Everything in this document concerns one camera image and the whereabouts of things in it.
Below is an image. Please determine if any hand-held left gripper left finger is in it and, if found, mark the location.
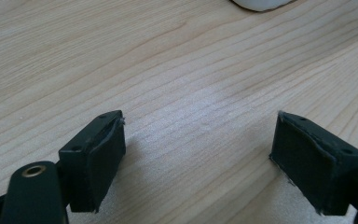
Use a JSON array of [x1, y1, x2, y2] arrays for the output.
[[58, 109, 127, 214]]

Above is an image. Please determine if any white rounded object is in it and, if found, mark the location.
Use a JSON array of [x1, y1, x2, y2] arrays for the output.
[[230, 0, 295, 13]]

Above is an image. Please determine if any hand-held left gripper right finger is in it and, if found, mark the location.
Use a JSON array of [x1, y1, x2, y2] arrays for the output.
[[268, 110, 358, 217]]

